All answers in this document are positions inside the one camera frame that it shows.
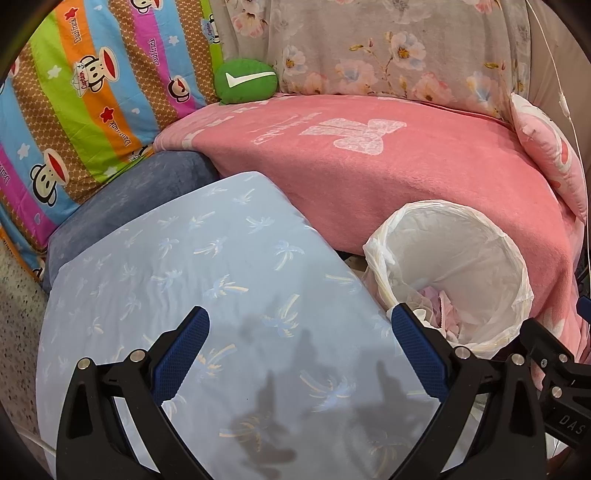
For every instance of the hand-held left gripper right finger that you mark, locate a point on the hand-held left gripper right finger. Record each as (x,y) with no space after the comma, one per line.
(420,353)

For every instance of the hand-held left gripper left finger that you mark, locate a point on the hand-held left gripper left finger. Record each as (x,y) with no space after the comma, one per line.
(181,350)

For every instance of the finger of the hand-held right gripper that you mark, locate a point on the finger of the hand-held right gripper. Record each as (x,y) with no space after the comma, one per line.
(547,344)
(585,307)

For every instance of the pink striped sock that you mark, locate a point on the pink striped sock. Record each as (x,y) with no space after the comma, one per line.
(443,318)

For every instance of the white bin with plastic liner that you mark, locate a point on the white bin with plastic liner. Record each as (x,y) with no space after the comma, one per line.
(461,249)

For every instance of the light blue palm print tablecloth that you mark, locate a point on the light blue palm print tablecloth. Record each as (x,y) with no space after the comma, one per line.
(207,277)

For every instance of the blue-grey cushion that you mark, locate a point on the blue-grey cushion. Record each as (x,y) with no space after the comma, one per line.
(129,198)

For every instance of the pink print pillow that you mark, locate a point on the pink print pillow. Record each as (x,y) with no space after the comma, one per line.
(549,147)

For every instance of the pink blanket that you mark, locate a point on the pink blanket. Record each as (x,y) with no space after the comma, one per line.
(369,184)

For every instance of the colourful monkey print pillow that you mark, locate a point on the colourful monkey print pillow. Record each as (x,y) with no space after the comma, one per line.
(92,115)

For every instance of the green check-mark cushion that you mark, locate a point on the green check-mark cushion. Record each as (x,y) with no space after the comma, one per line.
(244,83)

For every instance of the grey floral pillow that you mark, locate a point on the grey floral pillow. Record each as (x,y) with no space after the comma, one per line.
(369,46)

